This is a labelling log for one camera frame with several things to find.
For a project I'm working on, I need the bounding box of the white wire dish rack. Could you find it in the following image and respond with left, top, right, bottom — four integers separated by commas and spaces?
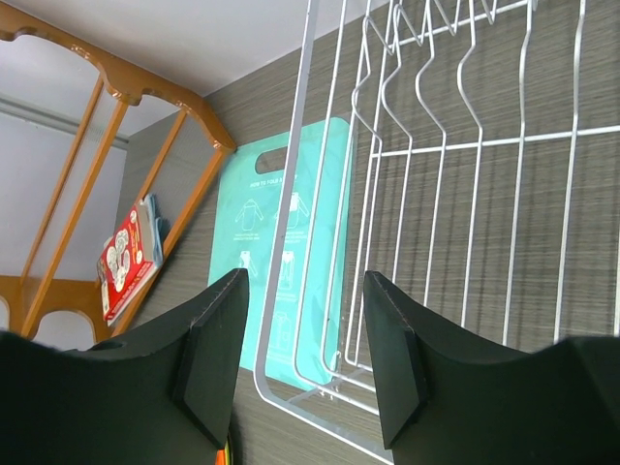
255, 1, 619, 464

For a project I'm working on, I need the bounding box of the red book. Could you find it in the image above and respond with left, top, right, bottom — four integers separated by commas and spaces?
97, 201, 159, 326

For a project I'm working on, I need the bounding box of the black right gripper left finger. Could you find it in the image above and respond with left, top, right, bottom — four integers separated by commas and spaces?
1, 268, 250, 464

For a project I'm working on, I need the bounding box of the orange plate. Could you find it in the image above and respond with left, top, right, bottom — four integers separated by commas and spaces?
215, 449, 228, 465

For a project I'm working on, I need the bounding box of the teal shirt folding board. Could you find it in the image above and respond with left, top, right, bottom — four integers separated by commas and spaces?
208, 117, 350, 390

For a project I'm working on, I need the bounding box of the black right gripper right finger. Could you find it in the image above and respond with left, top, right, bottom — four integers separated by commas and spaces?
363, 271, 619, 464

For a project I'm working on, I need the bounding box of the orange wooden shelf rack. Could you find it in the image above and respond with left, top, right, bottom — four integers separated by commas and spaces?
1, 3, 235, 346

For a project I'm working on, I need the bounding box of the lime green plate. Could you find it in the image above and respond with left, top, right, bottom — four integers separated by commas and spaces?
224, 438, 233, 465

